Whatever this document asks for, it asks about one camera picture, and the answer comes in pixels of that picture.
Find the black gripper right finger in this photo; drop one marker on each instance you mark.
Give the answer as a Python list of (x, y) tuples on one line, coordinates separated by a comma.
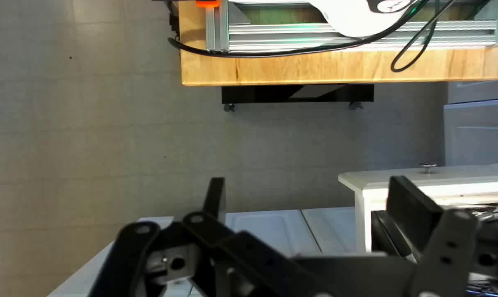
[(452, 247)]

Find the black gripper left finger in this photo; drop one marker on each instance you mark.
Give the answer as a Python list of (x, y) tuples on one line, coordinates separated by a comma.
[(133, 247)]

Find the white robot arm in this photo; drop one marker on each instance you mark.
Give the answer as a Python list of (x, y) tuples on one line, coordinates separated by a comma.
[(348, 18)]

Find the open white drawer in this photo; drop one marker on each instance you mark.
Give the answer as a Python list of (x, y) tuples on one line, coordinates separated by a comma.
[(402, 181)]

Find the orange clamp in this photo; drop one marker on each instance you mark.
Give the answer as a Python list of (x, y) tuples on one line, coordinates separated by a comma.
[(207, 3)]

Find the black caster bracket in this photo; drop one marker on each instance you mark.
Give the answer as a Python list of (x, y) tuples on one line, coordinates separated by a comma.
[(259, 94)]

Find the aluminium profile frame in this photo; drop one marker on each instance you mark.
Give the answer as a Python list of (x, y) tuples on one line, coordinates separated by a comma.
[(270, 38)]

